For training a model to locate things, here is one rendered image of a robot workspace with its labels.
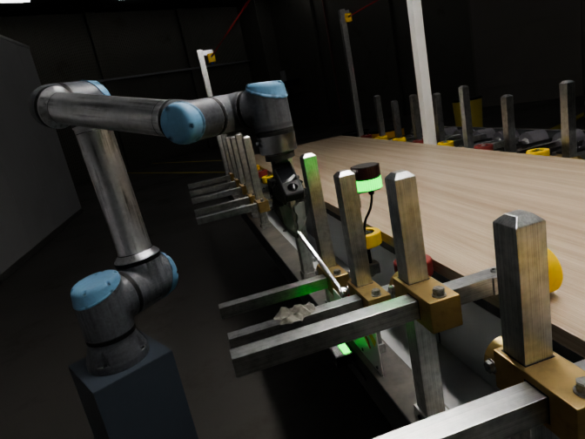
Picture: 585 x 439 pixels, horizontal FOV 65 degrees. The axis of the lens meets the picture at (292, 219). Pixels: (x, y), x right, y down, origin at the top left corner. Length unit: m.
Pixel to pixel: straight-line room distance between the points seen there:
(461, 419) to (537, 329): 0.12
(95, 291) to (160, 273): 0.23
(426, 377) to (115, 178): 1.09
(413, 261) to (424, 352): 0.16
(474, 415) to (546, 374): 0.09
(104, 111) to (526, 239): 0.99
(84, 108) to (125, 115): 0.15
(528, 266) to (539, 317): 0.06
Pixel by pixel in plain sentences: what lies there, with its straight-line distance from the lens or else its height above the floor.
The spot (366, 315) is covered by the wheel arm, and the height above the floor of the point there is 0.96.
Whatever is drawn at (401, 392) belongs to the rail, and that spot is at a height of 0.70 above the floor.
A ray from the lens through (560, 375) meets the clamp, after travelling 0.55.
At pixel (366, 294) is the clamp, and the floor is 0.87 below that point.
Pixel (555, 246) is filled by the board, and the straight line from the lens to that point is 1.05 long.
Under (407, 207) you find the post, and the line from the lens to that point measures 0.71.
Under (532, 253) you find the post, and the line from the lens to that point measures 0.51.
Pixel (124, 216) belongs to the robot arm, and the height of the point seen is 1.02.
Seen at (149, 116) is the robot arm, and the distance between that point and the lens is 1.11.
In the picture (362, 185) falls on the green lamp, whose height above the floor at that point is 1.08.
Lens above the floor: 1.29
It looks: 15 degrees down
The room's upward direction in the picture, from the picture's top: 11 degrees counter-clockwise
